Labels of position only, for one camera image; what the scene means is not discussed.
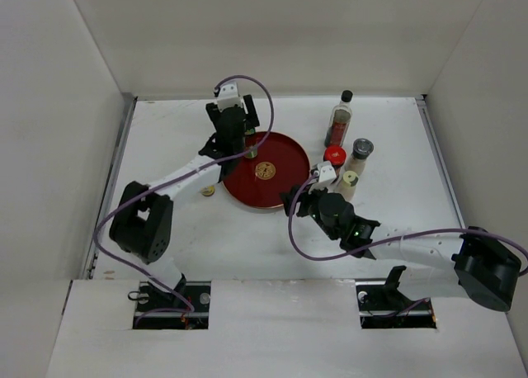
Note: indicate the red round tray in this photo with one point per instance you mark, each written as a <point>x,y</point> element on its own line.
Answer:
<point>280,164</point>

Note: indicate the yellow label small bottle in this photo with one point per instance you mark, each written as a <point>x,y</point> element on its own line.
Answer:
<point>207,191</point>

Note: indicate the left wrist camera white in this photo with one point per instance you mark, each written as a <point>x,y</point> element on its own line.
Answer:
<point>227,95</point>

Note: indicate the red lid sauce jar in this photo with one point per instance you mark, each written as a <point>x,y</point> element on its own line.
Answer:
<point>336,155</point>

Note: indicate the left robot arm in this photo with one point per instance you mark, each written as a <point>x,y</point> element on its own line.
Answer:
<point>141,225</point>

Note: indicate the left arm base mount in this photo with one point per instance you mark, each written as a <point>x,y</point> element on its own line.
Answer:
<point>155,309</point>

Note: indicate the tall dark vinegar bottle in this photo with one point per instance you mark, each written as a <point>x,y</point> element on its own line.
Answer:
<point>340,119</point>

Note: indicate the grey lid salt grinder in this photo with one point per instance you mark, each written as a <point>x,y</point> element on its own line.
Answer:
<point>362,148</point>

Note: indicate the green lid spice shaker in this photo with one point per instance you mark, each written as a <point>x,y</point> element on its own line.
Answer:
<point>346,187</point>

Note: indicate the green label chili sauce bottle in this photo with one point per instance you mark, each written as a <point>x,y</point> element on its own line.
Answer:
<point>250,142</point>

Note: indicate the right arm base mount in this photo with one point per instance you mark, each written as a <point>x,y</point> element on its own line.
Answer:
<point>382,306</point>

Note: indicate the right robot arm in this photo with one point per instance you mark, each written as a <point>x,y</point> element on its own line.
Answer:
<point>461,263</point>

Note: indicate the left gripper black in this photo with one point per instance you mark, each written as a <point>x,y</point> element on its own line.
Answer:
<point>251,114</point>

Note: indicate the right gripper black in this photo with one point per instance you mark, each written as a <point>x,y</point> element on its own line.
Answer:
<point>304,196</point>

